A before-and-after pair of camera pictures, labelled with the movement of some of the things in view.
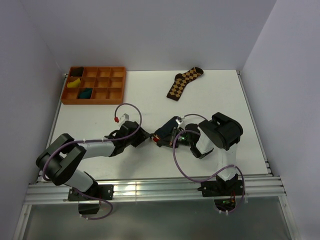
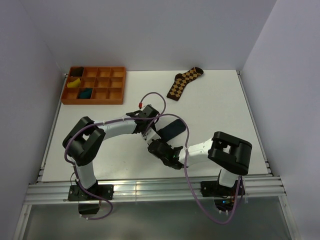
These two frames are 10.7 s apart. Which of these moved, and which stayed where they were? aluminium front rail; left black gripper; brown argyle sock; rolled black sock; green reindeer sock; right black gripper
Moved: left black gripper; right black gripper
Stayed: rolled black sock; green reindeer sock; brown argyle sock; aluminium front rail
